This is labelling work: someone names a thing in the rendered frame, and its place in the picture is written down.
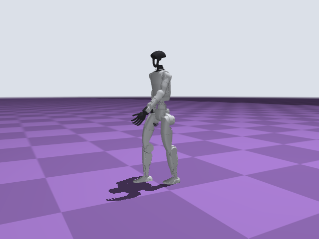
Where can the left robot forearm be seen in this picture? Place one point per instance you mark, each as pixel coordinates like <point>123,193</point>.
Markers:
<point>156,99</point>

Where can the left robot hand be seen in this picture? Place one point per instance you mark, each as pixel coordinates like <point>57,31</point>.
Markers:
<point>140,117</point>

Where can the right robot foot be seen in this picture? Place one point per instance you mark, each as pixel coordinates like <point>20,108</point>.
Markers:
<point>143,179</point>

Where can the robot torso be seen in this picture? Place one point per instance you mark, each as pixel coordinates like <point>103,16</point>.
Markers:
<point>156,79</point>

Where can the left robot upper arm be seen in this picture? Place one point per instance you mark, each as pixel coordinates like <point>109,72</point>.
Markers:
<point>166,77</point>

